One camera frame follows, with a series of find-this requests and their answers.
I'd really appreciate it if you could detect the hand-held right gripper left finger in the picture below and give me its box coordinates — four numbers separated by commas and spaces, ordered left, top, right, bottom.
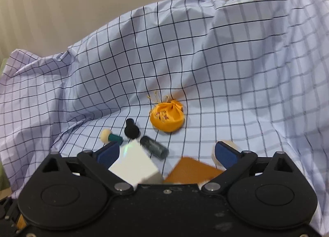
38, 141, 135, 195

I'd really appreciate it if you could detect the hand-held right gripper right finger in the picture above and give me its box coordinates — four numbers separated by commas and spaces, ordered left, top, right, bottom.
202, 141, 296, 195

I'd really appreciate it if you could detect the beige tape roll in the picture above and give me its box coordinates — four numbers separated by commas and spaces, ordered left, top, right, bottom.
211, 141, 242, 169

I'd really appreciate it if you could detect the teal handled makeup brush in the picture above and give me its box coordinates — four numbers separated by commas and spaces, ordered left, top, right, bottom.
100, 129, 124, 145

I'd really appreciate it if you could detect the white cardboard box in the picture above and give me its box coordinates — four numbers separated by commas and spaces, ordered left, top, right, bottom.
108, 139, 163, 188

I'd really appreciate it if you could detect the brown leather wallet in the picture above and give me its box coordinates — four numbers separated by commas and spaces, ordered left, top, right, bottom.
163, 157, 224, 185

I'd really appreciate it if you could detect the dark green tube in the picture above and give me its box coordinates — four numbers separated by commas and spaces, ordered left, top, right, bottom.
139, 136, 169, 160

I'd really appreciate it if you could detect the orange drawstring pouch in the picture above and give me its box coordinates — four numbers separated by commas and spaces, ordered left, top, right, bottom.
148, 90, 185, 133

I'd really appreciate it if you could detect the checked white bed sheet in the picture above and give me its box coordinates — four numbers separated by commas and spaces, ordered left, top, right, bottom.
0, 0, 329, 237

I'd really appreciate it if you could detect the green pillow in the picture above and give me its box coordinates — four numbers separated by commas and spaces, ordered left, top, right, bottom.
0, 57, 12, 201

